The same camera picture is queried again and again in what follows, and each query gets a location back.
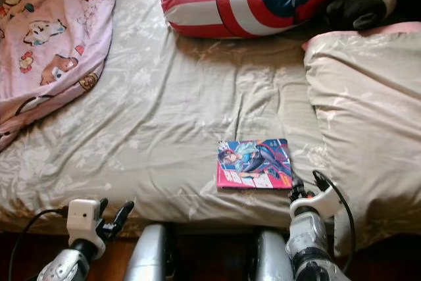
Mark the colourful comic book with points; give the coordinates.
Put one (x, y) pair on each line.
(255, 164)

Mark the pink cartoon print blanket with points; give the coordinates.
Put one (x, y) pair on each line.
(52, 37)

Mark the silver left robot leg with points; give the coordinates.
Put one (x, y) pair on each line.
(145, 255)

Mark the silver robot leg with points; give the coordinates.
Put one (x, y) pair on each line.
(271, 258)
(145, 255)

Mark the silver right robot leg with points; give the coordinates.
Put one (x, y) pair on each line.
(271, 258)

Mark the grey floral pillow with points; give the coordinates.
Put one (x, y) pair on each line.
(368, 110)

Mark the bed with grey floral sheet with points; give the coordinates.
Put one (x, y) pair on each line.
(171, 110)

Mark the black white plush toy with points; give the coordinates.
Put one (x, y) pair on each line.
(358, 10)

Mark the red white blue striped bolster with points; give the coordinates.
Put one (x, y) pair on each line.
(210, 10)

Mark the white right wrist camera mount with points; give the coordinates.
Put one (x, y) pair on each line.
(322, 203)

